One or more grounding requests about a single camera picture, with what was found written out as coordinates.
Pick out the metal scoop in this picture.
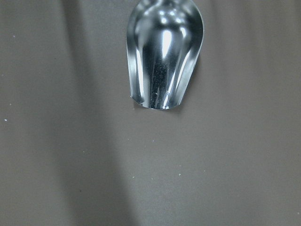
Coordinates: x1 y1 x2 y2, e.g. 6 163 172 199
127 0 204 110

